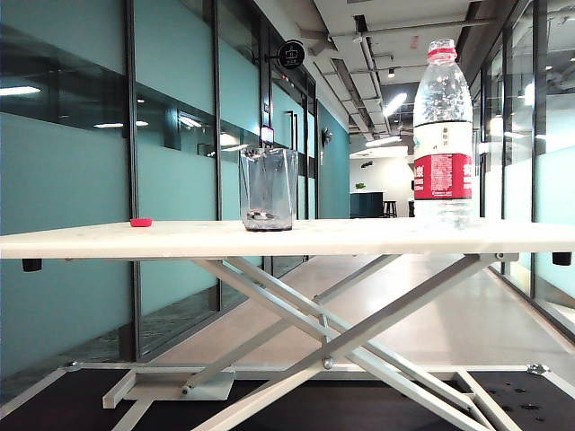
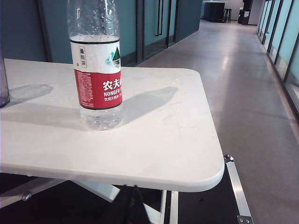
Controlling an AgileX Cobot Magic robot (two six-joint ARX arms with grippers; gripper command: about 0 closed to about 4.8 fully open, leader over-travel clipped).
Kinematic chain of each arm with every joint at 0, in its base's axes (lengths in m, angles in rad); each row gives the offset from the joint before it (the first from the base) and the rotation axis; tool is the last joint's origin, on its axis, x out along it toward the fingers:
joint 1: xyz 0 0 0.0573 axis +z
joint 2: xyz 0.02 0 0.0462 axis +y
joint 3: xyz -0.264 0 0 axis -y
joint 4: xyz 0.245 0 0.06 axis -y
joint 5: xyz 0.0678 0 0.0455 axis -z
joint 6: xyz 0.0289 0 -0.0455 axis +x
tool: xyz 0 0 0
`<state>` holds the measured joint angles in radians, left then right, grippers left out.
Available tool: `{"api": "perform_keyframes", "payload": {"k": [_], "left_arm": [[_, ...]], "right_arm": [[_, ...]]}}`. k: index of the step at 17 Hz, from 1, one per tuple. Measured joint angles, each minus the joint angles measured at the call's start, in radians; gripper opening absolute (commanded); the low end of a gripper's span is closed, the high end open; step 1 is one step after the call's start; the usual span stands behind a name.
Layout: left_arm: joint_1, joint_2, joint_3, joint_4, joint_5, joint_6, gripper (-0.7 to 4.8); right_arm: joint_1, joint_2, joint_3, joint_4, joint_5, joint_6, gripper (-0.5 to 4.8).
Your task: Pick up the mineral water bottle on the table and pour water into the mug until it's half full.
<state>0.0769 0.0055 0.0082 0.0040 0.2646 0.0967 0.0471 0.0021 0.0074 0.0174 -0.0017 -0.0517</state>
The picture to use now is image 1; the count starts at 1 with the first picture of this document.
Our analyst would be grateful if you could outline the white scissor lift table frame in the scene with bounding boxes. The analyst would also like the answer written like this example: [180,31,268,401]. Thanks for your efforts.
[0,251,575,431]

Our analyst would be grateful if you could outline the clear water bottle red label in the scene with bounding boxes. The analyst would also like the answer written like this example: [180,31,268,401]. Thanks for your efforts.
[411,39,475,231]

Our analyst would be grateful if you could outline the round black hanging sign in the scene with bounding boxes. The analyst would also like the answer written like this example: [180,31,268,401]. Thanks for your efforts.
[263,39,306,69]

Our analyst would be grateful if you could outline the dark counter in background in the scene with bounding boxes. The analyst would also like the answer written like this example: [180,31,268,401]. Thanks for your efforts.
[349,191,386,220]

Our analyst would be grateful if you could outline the clear faceted glass cup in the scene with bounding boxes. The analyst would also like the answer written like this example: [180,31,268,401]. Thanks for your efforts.
[238,146,300,233]

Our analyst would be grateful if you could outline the black base platform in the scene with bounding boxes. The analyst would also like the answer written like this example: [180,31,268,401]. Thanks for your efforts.
[0,367,575,431]

